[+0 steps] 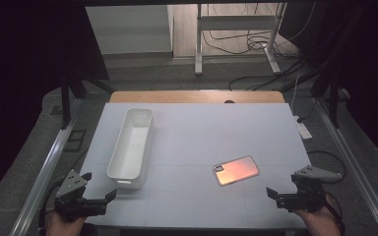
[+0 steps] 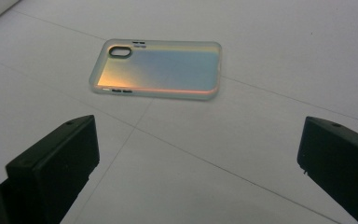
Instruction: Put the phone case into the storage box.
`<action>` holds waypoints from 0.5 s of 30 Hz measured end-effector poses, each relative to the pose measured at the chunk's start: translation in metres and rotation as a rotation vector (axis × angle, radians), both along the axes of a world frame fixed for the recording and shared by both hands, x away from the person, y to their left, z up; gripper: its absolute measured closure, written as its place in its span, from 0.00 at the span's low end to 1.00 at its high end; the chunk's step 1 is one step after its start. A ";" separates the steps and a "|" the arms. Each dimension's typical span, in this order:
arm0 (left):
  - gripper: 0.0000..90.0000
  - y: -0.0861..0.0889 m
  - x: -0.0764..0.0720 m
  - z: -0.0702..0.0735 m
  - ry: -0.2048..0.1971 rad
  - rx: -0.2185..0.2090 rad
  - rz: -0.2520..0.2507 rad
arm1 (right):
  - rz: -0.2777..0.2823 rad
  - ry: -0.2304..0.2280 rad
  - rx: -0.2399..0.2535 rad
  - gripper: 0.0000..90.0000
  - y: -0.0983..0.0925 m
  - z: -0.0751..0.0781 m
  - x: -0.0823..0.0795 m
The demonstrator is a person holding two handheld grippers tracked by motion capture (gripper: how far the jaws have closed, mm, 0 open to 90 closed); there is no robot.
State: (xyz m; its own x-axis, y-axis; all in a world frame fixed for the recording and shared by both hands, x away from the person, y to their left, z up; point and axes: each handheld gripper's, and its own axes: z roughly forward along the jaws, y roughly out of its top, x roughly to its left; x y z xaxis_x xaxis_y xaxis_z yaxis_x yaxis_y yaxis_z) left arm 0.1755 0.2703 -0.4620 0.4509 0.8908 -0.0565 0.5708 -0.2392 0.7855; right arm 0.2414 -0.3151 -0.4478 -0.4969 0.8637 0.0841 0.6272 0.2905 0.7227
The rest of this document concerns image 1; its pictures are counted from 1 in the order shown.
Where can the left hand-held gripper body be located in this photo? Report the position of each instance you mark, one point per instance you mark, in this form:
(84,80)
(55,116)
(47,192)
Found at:
(72,187)

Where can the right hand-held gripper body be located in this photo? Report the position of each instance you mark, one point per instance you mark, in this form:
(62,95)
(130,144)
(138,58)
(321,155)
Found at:
(308,198)

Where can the white plastic storage bin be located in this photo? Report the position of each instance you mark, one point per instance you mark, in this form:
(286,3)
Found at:
(132,147)

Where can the person's right hand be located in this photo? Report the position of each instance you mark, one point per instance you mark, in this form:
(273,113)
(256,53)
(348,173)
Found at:
(321,223)

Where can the person's left hand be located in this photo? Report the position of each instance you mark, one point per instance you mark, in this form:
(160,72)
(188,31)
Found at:
(64,226)

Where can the white power strip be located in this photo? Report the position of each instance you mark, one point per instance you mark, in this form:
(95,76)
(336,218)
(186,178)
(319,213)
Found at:
(303,129)

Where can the black metal stand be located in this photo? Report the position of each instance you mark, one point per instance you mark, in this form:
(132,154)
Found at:
(66,98)
(333,98)

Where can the white table sheet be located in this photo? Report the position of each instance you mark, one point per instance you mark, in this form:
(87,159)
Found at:
(193,137)

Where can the black curtain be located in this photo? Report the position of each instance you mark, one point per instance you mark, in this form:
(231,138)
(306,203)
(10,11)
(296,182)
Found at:
(23,82)
(370,65)

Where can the wooden table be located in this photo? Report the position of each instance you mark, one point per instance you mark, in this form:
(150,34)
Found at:
(190,97)

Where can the white cabinet panel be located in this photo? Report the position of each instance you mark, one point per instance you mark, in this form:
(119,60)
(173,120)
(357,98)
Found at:
(128,29)

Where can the aluminium rail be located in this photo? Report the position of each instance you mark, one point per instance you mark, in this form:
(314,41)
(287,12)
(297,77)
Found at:
(46,170)
(354,167)

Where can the dark square floor frame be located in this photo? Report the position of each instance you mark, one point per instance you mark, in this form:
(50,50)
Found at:
(75,140)

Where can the white metal desk frame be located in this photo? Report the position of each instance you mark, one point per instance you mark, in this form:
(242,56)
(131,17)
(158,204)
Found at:
(236,23)

